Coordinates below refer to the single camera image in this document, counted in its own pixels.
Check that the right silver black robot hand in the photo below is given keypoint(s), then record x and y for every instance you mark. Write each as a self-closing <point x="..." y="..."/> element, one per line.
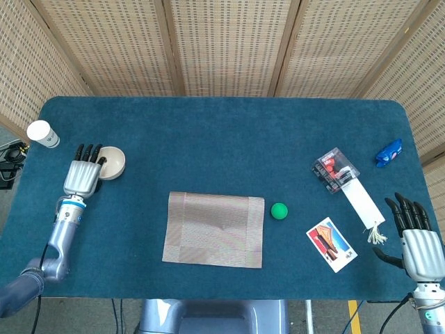
<point x="422" y="254"/>

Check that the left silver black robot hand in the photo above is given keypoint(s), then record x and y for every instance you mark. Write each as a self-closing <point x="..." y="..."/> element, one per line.
<point x="81" y="177"/>

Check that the cream bowl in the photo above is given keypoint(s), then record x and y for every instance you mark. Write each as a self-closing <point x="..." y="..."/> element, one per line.
<point x="114" y="163"/>

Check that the gray woven placemat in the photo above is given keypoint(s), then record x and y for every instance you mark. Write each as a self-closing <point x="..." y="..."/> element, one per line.
<point x="212" y="229"/>

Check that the left gray-blue robot arm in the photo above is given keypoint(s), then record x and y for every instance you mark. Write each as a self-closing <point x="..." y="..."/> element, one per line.
<point x="64" y="226"/>

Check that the gray-blue robot base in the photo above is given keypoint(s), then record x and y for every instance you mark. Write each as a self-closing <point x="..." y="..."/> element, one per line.
<point x="215" y="316"/>

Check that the right gray-blue robot arm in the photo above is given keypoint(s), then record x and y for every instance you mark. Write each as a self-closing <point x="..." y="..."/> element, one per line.
<point x="432" y="313"/>

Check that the white paper cup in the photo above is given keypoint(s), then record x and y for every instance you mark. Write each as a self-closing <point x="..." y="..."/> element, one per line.
<point x="41" y="134"/>

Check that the white bookmark with tassel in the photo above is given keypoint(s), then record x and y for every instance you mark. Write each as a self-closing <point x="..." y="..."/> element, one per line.
<point x="361" y="202"/>

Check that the picture card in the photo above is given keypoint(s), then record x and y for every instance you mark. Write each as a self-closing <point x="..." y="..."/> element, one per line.
<point x="330" y="243"/>

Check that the blue snack packet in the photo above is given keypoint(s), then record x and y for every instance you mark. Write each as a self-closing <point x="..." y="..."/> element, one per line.
<point x="387" y="154"/>

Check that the clear box red black print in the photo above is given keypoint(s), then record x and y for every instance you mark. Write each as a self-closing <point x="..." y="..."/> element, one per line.
<point x="333" y="170"/>

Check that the white table leg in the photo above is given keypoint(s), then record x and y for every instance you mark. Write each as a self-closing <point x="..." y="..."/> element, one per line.
<point x="308" y="316"/>

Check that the blue table cover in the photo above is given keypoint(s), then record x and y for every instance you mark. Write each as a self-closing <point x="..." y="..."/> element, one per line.
<point x="208" y="139"/>

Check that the green ball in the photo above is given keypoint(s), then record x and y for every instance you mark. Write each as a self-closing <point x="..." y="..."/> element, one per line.
<point x="279" y="211"/>

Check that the woven bamboo folding screen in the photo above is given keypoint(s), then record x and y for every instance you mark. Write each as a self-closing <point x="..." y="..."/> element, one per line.
<point x="226" y="45"/>

